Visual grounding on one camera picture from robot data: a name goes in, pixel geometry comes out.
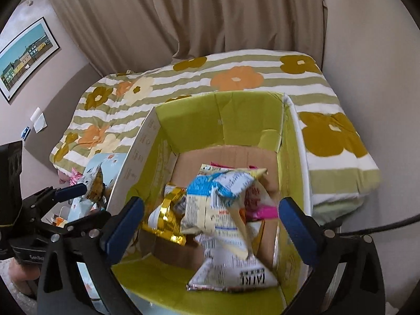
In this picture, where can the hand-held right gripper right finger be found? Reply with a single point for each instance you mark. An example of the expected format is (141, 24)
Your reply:
(298, 233)

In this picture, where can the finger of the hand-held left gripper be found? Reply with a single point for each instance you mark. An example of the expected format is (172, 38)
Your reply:
(73, 191)
(85, 221)

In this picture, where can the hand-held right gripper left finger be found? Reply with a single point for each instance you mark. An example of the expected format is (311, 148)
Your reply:
(123, 231)

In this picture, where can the white gold snack packet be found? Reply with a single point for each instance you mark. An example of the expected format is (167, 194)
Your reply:
(95, 183)

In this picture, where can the light blue daisy box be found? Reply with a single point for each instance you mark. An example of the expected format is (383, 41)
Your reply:
(108, 160)

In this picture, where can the green cardboard box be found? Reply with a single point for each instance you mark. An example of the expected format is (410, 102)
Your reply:
(197, 121)

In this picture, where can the person's left hand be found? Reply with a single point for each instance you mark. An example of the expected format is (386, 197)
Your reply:
(19, 277)

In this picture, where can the pink wrapped candy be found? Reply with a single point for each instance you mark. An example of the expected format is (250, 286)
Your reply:
(67, 175)

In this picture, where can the orange white snack packet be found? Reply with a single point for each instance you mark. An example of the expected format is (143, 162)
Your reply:
(59, 220)

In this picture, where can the gold foil snack packet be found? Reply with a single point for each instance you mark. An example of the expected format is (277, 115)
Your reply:
(164, 223)

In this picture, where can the pink snack packet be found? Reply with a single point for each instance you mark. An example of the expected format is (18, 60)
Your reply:
(262, 211)

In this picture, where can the white black-print snack packet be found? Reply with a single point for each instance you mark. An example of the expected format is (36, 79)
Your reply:
(229, 269)

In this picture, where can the blue cream snack packet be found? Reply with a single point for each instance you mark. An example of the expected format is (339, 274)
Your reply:
(210, 213)

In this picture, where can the framed houses picture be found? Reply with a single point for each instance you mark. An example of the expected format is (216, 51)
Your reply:
(23, 59)

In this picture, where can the striped floral blanket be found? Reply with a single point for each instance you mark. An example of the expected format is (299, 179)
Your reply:
(246, 78)

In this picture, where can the beige curtain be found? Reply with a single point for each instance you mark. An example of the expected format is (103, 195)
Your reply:
(164, 16)

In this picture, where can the white wall plate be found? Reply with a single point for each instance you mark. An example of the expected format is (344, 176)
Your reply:
(35, 114)
(41, 125)

